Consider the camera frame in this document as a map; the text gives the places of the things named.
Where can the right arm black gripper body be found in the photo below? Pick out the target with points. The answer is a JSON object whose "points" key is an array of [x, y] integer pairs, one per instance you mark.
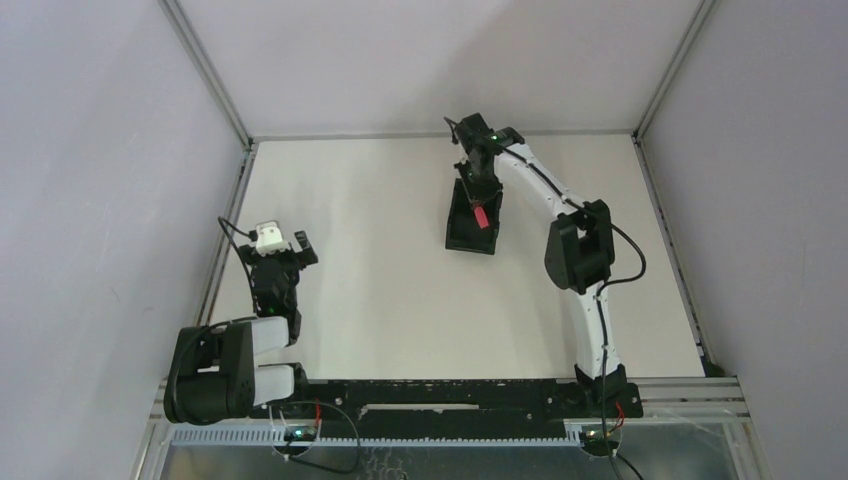
{"points": [[481, 185]]}

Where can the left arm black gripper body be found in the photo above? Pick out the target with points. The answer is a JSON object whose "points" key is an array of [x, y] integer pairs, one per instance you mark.
{"points": [[281, 258]]}

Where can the red handled screwdriver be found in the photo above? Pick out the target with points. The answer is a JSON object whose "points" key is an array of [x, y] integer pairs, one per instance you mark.
{"points": [[481, 217]]}

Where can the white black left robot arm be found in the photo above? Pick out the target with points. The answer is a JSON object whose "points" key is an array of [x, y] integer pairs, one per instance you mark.
{"points": [[214, 374]]}

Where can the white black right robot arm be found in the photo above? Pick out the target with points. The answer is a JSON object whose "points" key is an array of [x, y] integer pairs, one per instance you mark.
{"points": [[579, 250]]}

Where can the black plastic storage bin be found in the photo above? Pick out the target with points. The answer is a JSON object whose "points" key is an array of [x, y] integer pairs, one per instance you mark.
{"points": [[463, 231]]}

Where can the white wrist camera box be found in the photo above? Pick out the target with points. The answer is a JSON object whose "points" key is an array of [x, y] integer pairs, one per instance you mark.
{"points": [[268, 239]]}

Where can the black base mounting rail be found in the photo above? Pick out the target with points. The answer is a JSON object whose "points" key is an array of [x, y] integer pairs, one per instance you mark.
{"points": [[455, 410]]}

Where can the white slotted cable duct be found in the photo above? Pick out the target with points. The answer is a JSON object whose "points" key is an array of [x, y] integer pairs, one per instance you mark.
{"points": [[259, 435]]}

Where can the right aluminium corner post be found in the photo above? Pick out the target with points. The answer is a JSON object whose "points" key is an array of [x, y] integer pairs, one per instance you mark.
{"points": [[679, 56]]}

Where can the aluminium corner frame post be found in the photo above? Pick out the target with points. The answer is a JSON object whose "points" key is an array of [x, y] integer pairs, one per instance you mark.
{"points": [[182, 26]]}

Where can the aluminium front frame bars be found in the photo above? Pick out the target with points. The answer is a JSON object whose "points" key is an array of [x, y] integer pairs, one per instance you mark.
{"points": [[692, 400]]}

